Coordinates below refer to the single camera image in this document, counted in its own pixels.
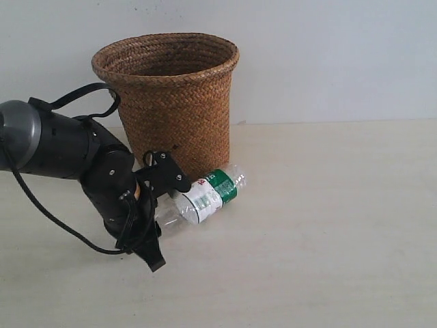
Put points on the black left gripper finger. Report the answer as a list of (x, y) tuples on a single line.
[(149, 251)]

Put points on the brown woven wicker basket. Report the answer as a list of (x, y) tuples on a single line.
[(175, 95)]

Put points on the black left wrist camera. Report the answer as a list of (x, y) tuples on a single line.
[(163, 174)]

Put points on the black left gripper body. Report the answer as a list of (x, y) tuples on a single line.
[(138, 234)]

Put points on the clear plastic bottle green label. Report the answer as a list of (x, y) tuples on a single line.
[(208, 194)]

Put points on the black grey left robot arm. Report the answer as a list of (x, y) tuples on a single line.
[(43, 143)]

